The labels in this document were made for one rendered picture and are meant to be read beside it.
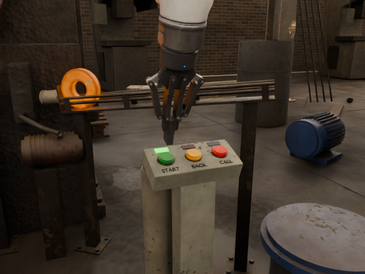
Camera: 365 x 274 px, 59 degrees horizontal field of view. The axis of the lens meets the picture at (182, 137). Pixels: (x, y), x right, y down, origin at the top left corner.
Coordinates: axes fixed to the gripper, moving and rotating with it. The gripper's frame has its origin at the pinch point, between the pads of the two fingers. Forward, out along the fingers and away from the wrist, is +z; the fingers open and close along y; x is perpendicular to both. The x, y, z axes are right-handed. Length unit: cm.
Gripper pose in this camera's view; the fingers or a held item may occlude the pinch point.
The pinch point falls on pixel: (169, 129)
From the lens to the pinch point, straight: 75.7
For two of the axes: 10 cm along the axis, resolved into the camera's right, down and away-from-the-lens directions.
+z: -1.2, 8.1, 5.8
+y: -9.3, 1.1, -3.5
